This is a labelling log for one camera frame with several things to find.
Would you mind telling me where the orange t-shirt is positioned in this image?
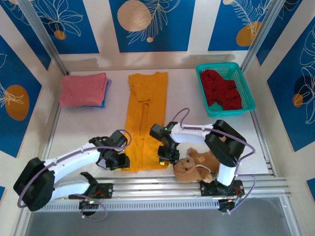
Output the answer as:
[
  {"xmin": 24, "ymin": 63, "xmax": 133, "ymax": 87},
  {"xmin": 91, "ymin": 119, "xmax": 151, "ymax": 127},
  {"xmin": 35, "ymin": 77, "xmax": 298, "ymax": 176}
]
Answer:
[{"xmin": 124, "ymin": 71, "xmax": 169, "ymax": 173}]

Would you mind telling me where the brown teddy bear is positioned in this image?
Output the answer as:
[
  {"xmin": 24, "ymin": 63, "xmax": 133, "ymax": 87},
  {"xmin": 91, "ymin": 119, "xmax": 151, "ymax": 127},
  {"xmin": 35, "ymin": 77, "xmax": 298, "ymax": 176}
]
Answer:
[{"xmin": 172, "ymin": 147, "xmax": 221, "ymax": 184}]

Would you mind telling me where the blue folded t-shirt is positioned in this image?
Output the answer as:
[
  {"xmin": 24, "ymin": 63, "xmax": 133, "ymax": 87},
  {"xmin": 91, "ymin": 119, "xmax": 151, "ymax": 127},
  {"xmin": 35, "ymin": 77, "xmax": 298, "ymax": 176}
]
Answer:
[{"xmin": 63, "ymin": 81, "xmax": 109, "ymax": 109}]

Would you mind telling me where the pink folded t-shirt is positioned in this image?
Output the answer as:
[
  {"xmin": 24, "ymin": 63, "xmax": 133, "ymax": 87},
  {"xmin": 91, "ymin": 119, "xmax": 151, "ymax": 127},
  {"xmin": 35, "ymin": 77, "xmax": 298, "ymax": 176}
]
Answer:
[{"xmin": 59, "ymin": 72, "xmax": 108, "ymax": 108}]

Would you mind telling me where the dark red t-shirt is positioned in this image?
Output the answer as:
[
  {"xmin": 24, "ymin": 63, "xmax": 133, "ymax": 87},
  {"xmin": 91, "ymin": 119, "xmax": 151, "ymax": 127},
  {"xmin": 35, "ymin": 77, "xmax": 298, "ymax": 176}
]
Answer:
[{"xmin": 199, "ymin": 69, "xmax": 243, "ymax": 112}]

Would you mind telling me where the teal plastic basket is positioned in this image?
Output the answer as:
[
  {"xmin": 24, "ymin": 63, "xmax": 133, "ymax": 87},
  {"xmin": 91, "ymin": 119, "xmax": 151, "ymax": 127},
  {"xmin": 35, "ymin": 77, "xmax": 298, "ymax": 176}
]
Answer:
[{"xmin": 195, "ymin": 61, "xmax": 257, "ymax": 118}]

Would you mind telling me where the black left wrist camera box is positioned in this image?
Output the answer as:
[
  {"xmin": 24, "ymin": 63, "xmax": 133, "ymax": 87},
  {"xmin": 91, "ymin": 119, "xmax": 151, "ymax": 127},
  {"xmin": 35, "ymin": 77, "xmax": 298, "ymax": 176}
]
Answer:
[{"xmin": 108, "ymin": 130, "xmax": 129, "ymax": 149}]

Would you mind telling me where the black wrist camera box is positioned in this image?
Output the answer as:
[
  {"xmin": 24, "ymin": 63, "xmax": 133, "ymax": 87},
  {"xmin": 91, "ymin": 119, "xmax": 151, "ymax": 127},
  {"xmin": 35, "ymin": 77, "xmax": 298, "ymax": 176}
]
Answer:
[
  {"xmin": 108, "ymin": 130, "xmax": 129, "ymax": 149},
  {"xmin": 150, "ymin": 123, "xmax": 171, "ymax": 140}
]

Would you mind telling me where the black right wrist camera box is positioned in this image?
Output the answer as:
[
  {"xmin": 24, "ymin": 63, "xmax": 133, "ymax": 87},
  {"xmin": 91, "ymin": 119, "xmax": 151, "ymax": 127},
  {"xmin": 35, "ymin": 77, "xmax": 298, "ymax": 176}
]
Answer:
[{"xmin": 150, "ymin": 123, "xmax": 171, "ymax": 140}]

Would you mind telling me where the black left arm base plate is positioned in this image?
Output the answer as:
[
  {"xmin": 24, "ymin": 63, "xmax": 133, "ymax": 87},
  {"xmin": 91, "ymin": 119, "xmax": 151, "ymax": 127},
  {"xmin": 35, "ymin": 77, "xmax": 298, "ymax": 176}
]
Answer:
[{"xmin": 68, "ymin": 182, "xmax": 114, "ymax": 200}]

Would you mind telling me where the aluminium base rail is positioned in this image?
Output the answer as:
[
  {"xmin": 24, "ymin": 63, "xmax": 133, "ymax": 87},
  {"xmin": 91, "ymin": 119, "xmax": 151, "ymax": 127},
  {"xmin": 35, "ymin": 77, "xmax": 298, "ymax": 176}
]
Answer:
[{"xmin": 20, "ymin": 175, "xmax": 293, "ymax": 204}]

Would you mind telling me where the slotted grey cable duct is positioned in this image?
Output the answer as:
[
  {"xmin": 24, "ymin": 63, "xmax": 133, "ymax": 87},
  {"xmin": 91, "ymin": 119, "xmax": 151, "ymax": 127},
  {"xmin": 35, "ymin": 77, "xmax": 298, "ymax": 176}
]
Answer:
[{"xmin": 31, "ymin": 200, "xmax": 284, "ymax": 212}]

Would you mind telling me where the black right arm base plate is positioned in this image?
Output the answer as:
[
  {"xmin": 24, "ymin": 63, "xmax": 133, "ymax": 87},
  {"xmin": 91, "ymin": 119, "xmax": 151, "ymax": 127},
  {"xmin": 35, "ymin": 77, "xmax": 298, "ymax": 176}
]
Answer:
[{"xmin": 200, "ymin": 180, "xmax": 245, "ymax": 198}]

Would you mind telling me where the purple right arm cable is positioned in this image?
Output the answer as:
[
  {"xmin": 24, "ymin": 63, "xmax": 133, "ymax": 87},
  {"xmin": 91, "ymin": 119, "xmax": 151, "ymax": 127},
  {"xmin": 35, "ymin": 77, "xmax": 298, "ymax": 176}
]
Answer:
[{"xmin": 170, "ymin": 108, "xmax": 257, "ymax": 216}]

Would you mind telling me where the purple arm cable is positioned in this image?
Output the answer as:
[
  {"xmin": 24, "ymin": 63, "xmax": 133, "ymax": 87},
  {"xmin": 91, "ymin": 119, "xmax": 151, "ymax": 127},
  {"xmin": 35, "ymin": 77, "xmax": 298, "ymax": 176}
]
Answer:
[
  {"xmin": 170, "ymin": 108, "xmax": 257, "ymax": 216},
  {"xmin": 18, "ymin": 129, "xmax": 134, "ymax": 221}
]

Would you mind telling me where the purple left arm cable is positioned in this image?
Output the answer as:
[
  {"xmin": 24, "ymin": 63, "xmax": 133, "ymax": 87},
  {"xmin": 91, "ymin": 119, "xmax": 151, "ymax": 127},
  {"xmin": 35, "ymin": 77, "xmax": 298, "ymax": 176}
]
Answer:
[{"xmin": 18, "ymin": 129, "xmax": 134, "ymax": 221}]

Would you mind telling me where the aluminium frame post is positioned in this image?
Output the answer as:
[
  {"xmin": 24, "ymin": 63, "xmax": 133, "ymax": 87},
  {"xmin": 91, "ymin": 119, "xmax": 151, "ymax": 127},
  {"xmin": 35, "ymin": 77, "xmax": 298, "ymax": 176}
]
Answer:
[
  {"xmin": 18, "ymin": 0, "xmax": 70, "ymax": 75},
  {"xmin": 239, "ymin": 0, "xmax": 289, "ymax": 72}
]

